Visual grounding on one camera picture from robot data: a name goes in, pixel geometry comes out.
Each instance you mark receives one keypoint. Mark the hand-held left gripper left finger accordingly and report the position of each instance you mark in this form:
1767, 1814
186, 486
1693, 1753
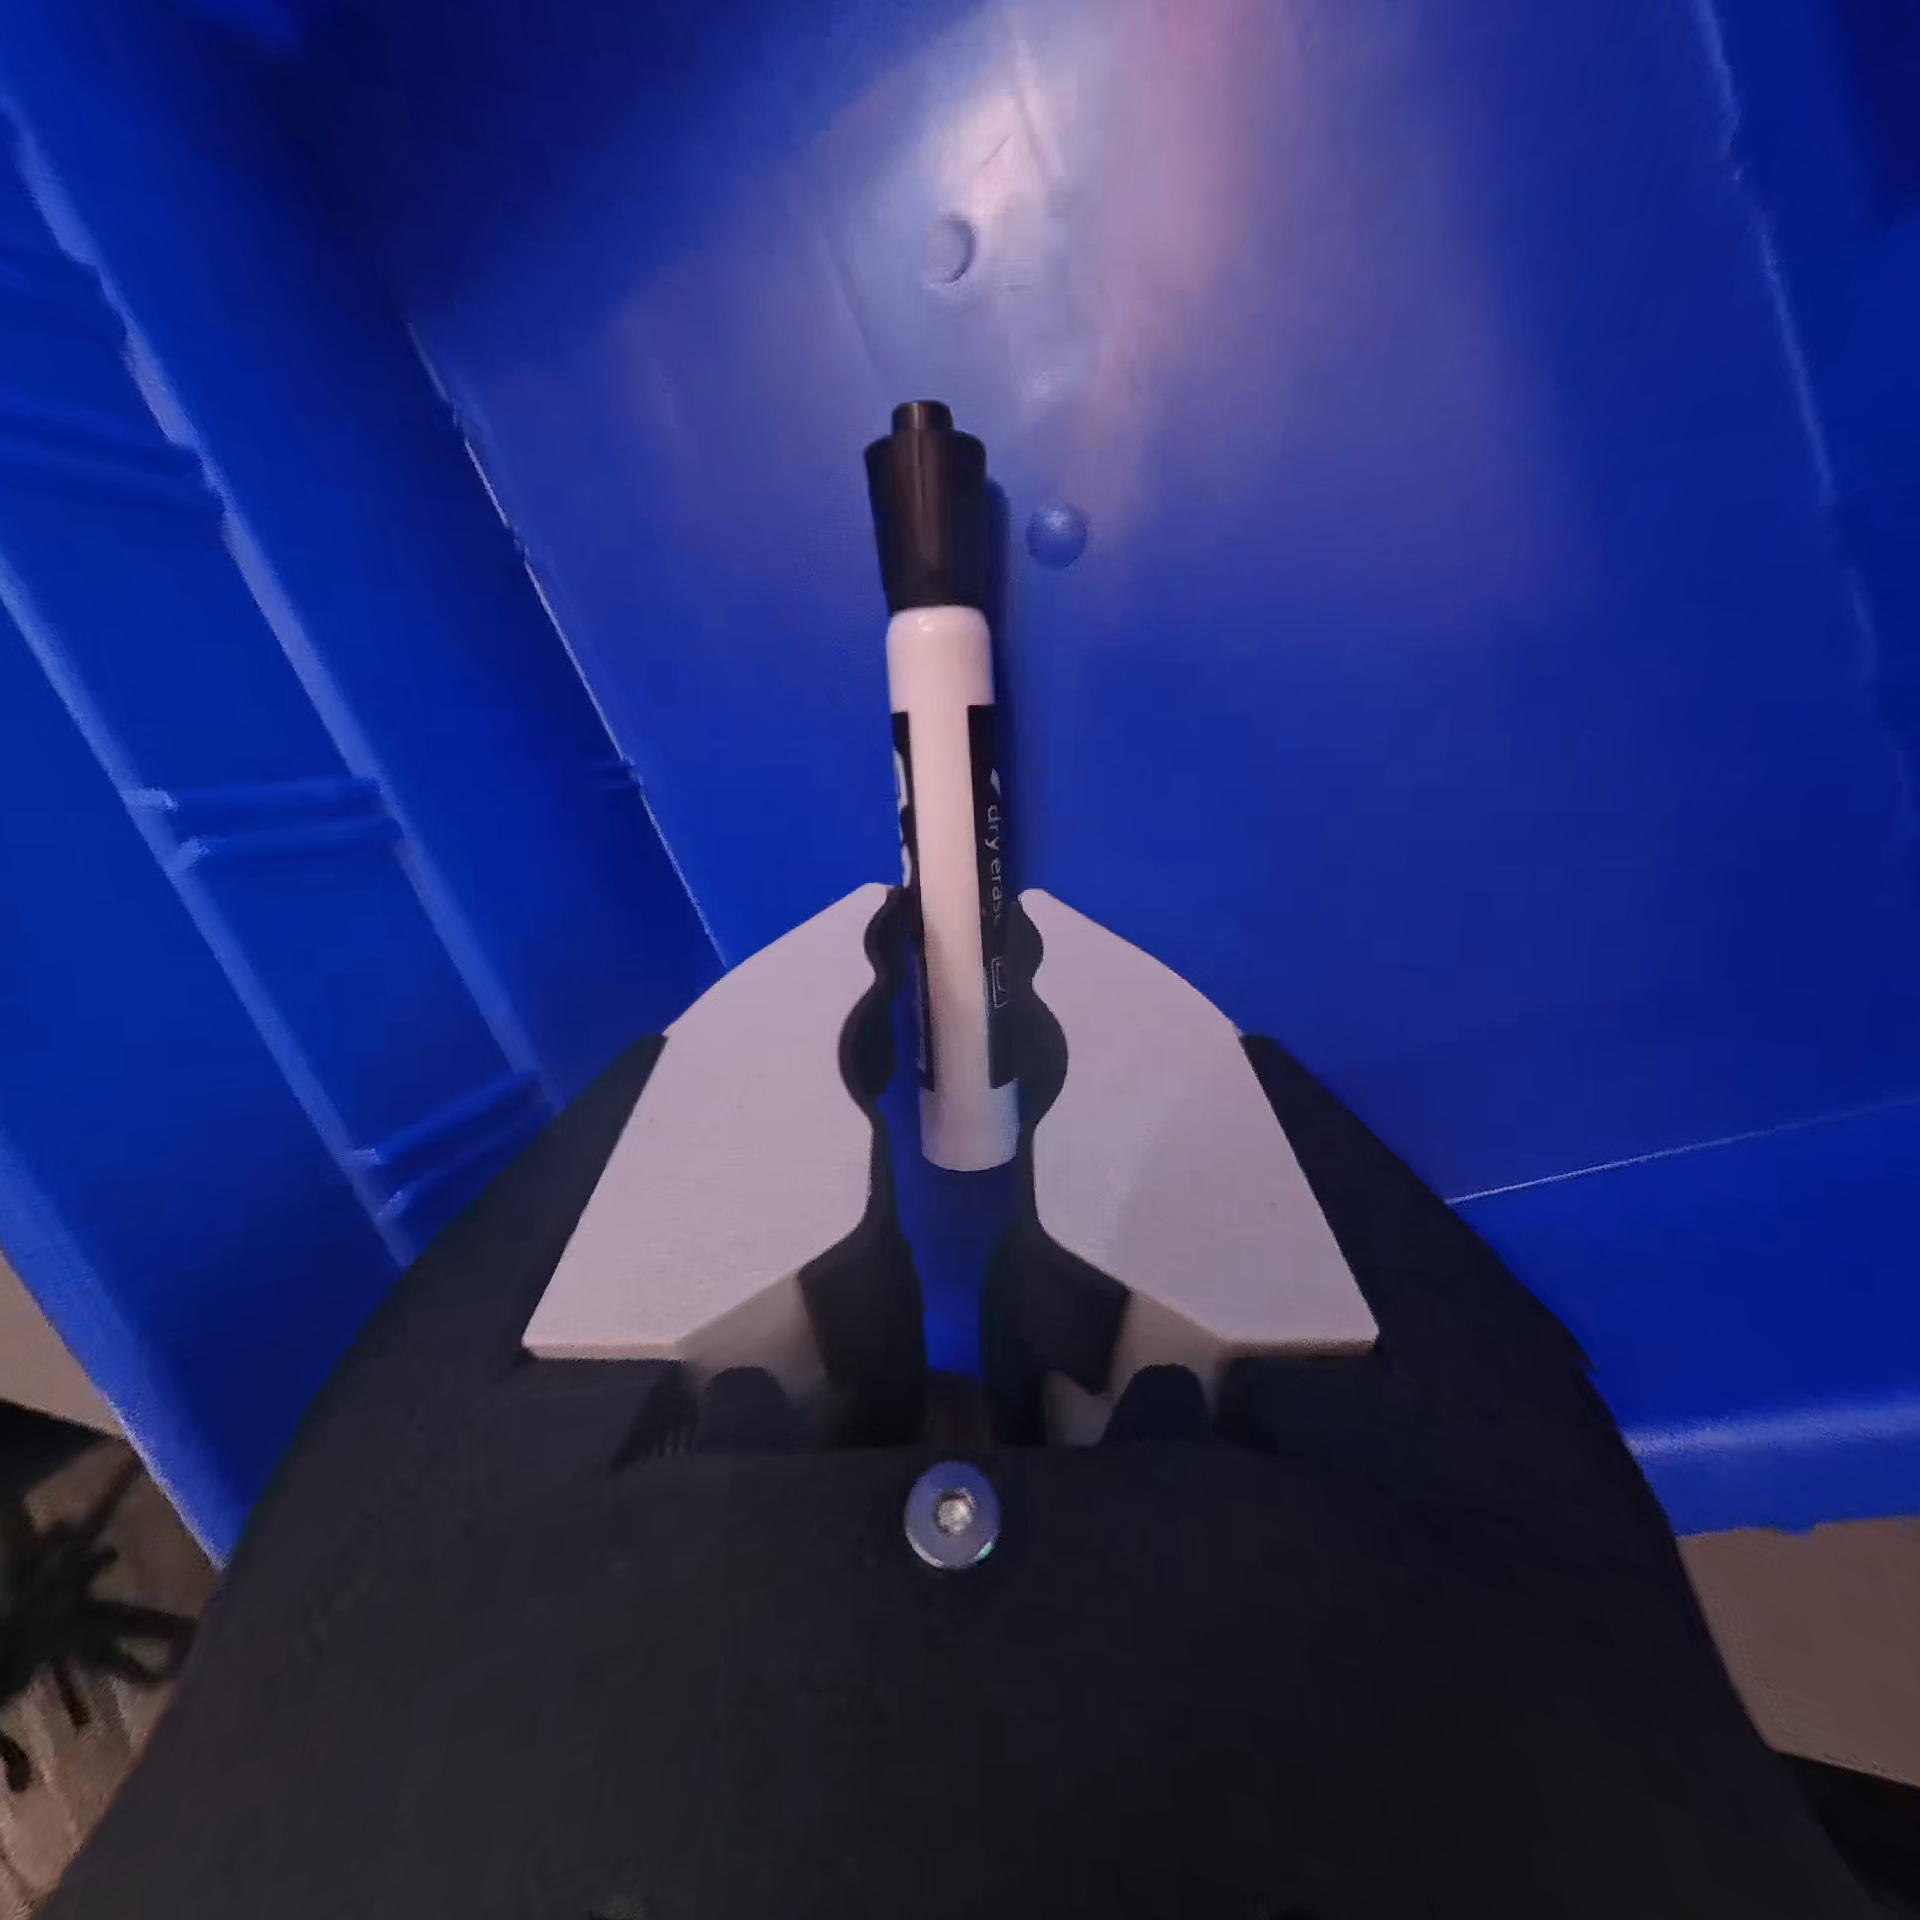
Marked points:
721, 1185

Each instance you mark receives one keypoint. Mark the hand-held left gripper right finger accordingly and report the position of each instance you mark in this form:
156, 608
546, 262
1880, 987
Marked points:
1200, 1200

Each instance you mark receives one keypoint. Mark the black dry erase marker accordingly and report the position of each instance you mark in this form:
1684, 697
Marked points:
945, 751

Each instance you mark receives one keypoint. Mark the blue plastic storage bin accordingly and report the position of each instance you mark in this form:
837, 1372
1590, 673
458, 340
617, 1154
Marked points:
1349, 600

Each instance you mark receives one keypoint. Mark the black office chair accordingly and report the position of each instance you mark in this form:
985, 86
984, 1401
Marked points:
77, 1622

